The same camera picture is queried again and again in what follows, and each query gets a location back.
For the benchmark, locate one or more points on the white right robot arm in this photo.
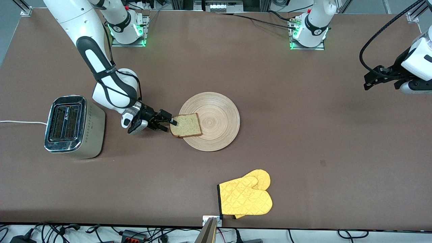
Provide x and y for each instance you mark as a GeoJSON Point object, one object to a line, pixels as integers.
{"type": "Point", "coordinates": [74, 20]}

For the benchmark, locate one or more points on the aluminium profile bar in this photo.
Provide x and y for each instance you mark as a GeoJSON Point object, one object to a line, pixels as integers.
{"type": "Point", "coordinates": [207, 234]}

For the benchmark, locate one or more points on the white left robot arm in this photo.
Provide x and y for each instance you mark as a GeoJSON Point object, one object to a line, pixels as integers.
{"type": "Point", "coordinates": [315, 25]}

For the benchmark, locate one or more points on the black power adapter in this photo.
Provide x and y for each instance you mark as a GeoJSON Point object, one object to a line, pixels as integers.
{"type": "Point", "coordinates": [22, 239]}

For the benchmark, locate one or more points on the round wooden plate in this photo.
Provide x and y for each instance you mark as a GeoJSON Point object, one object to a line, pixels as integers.
{"type": "Point", "coordinates": [219, 125]}

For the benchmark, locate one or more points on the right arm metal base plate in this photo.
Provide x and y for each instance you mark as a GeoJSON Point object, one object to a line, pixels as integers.
{"type": "Point", "coordinates": [128, 45]}

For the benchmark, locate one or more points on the black orange connector block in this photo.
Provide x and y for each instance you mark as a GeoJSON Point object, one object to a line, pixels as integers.
{"type": "Point", "coordinates": [133, 235]}

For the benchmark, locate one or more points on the aluminium corner bracket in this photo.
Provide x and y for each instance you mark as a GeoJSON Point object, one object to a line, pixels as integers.
{"type": "Point", "coordinates": [413, 17]}
{"type": "Point", "coordinates": [26, 10]}

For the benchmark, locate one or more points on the white power strip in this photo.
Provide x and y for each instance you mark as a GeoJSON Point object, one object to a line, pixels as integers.
{"type": "Point", "coordinates": [222, 6]}

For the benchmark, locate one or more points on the yellow quilted oven mitt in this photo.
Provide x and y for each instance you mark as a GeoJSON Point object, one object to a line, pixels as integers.
{"type": "Point", "coordinates": [243, 199]}

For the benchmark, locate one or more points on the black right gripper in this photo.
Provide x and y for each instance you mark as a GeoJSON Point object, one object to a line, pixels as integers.
{"type": "Point", "coordinates": [149, 117]}

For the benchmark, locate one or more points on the power strip with plugs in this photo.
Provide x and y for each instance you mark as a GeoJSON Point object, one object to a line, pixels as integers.
{"type": "Point", "coordinates": [141, 5]}

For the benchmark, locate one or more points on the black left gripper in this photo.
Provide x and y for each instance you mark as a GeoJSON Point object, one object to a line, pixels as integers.
{"type": "Point", "coordinates": [397, 69]}

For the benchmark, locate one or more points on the silver mounting bracket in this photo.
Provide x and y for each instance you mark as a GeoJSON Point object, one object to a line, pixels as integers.
{"type": "Point", "coordinates": [205, 220]}

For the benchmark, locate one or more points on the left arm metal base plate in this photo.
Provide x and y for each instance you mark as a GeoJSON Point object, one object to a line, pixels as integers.
{"type": "Point", "coordinates": [307, 48]}

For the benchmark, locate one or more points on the silver two-slot toaster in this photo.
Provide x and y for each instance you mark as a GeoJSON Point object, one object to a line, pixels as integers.
{"type": "Point", "coordinates": [91, 135]}

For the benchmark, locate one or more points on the brown bread slice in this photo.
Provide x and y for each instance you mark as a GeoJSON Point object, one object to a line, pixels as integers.
{"type": "Point", "coordinates": [187, 126]}

